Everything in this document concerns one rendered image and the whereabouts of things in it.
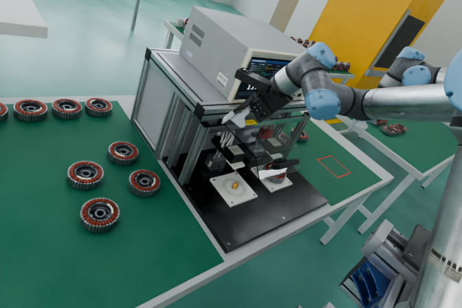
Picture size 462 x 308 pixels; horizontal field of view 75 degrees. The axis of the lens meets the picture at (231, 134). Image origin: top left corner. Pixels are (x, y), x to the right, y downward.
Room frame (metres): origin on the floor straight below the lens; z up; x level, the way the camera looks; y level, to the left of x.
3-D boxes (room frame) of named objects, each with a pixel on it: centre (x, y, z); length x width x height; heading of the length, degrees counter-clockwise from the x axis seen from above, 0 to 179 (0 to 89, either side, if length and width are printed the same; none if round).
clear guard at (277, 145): (0.96, -0.09, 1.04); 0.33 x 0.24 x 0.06; 51
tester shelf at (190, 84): (1.26, 0.07, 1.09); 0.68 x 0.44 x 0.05; 141
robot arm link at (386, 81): (1.16, -0.46, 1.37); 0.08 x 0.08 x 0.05
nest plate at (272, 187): (1.15, -0.25, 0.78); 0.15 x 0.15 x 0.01; 51
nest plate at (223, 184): (0.96, -0.10, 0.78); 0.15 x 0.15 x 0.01; 51
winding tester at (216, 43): (1.27, 0.06, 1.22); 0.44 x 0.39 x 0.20; 141
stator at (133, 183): (0.79, 0.21, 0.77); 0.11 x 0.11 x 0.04
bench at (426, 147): (3.04, -1.51, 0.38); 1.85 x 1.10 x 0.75; 141
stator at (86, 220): (0.60, 0.27, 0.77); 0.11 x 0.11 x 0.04
